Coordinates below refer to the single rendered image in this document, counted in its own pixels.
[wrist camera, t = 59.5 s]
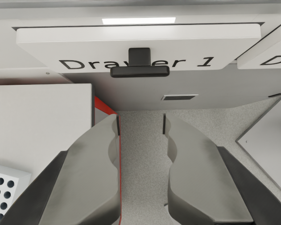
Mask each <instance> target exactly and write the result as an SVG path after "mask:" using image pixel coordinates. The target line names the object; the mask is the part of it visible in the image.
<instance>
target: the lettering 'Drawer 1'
mask: <svg viewBox="0 0 281 225"><path fill-rule="evenodd" d="M213 58H214V57H207V58H204V59H208V60H207V61H206V62H205V63H204V64H203V65H198V67H209V66H211V65H207V64H208V63H209V62H210V61H211V60H212V59H213ZM59 61H60V62H61V63H62V64H63V65H64V66H65V67H67V68H68V69H82V68H84V67H85V65H84V64H83V63H82V62H79V61H75V60H59ZM181 61H186V60H180V61H178V60H175V62H174V64H173V66H172V67H175V66H176V64H177V63H178V62H181ZM65 62H76V63H79V64H80V65H81V67H79V68H70V67H69V66H68V65H67V64H66V63H65ZM157 62H165V63H157ZM88 63H89V64H90V65H91V67H92V68H93V69H96V68H95V67H94V65H93V64H94V63H99V62H93V63H92V62H88ZM104 63H115V64H107V65H105V68H109V69H110V68H111V67H108V66H110V65H116V67H119V64H118V63H117V62H104ZM124 63H125V64H126V65H127V66H128V63H127V61H124ZM163 64H168V62H167V61H165V60H159V61H155V62H153V63H152V66H155V65H163Z"/></svg>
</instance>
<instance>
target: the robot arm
mask: <svg viewBox="0 0 281 225"><path fill-rule="evenodd" d="M162 133H163V134H164V135H165V136H166V137H167V139H168V148H167V156H168V157H169V158H170V160H171V161H172V163H173V164H172V165H171V166H170V168H169V181H168V192H167V194H168V211H169V214H170V216H171V217H172V218H173V219H174V220H176V221H177V222H178V223H180V224H181V225H281V202H280V201H279V200H278V199H277V197H276V196H275V195H274V194H273V193H272V192H271V191H270V190H269V189H268V188H267V187H266V186H265V185H264V184H263V183H262V182H261V181H260V180H259V179H258V178H257V177H256V176H255V175H253V174H252V173H251V172H250V171H249V170H248V169H247V168H246V167H245V166H244V165H243V164H242V163H241V162H240V161H239V160H238V159H236V158H235V157H234V156H233V155H232V154H231V153H230V152H229V151H228V150H227V149H226V148H225V147H224V146H217V145H216V144H215V143H214V142H213V141H212V140H211V139H210V138H209V137H208V136H206V135H205V134H204V133H202V132H201V131H200V130H198V129H197V128H195V127H194V126H192V125H190V124H189V123H187V122H185V121H184V120H182V119H181V118H179V117H177V116H176V115H174V114H172V113H170V112H166V113H163V114H162ZM118 136H120V119H119V114H118V115H117V114H111V115H109V116H108V117H106V118H105V119H103V120H102V121H101V122H99V123H98V124H96V125H95V126H93V127H92V128H90V129H89V130H88V131H86V132H85V133H84V134H83V135H81V136H80V137H79V138H78V139H77V140H76V141H75V142H74V143H73V144H72V145H71V146H70V147H69V148H68V149H67V150H65V151H60V152H59V153H58V155H57V156H56V157H55V158H54V159H53V160H52V161H51V162H50V163H49V164H48V166H47V167H46V168H45V169H44V170H43V171H42V172H41V173H40V174H39V175H38V177H37V178H36V179H35V180H34V181H33V182H32V183H31V184H30V185H29V186H28V187H27V188H26V189H25V190H24V191H23V193H22V194H21V195H20V196H19V197H18V198H17V199H16V201H15V202H14V203H13V204H12V206H11V207H10V208H9V209H8V211H7V212H6V213H5V215H4V216H3V217H2V219H1V220H0V225H112V224H113V223H114V222H115V221H116V220H117V219H118V218H119V217H120V214H121V205H120V186H119V178H118V170H117V168H116V167H115V166H114V165H113V163H114V161H115V160H116V158H117V147H116V139H117V138H118Z"/></svg>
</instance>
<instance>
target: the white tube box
mask: <svg viewBox="0 0 281 225"><path fill-rule="evenodd" d="M31 174H32V173H28V172H25V171H20V170H17V169H13V168H10V167H5V166H2V165H0V220H1V219H2V217H3V216H4V215H5V213H6V212H7V211H8V209H9V208H10V207H11V206H12V204H13V203H14V202H15V201H16V199H17V198H18V197H19V196H20V195H21V194H22V193H23V191H24V190H25V189H26V188H27V187H28V184H29V181H30V178H31Z"/></svg>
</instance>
